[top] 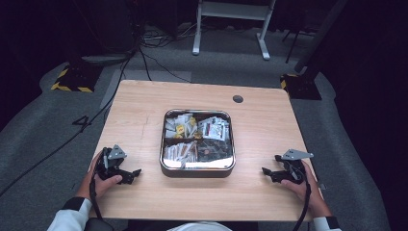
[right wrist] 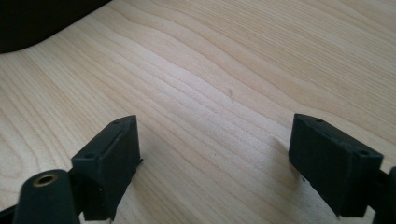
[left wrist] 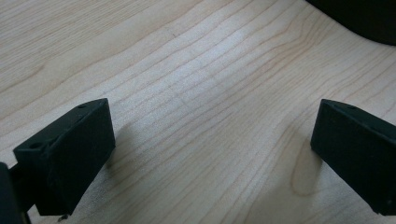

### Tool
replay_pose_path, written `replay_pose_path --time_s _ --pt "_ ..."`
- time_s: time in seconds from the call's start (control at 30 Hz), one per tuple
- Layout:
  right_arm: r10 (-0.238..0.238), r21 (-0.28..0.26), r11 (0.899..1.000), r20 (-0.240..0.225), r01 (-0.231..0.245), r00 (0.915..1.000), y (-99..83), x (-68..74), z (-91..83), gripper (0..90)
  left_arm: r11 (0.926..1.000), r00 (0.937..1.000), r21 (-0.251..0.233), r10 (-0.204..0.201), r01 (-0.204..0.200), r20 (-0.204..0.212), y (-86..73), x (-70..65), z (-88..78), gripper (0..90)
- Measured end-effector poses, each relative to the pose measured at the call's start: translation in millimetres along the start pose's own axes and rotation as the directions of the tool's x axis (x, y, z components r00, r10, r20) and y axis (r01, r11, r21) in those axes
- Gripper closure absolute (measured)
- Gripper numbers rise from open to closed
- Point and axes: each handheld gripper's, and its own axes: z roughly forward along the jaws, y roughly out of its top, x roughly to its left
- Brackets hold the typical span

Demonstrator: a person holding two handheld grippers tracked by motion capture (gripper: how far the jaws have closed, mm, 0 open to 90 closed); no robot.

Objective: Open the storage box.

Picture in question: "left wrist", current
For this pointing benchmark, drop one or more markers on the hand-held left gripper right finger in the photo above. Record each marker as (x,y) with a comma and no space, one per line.
(358,152)

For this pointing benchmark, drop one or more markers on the brown four-compartment box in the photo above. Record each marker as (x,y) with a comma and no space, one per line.
(367,18)

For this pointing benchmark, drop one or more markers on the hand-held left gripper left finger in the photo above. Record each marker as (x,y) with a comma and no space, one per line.
(74,155)

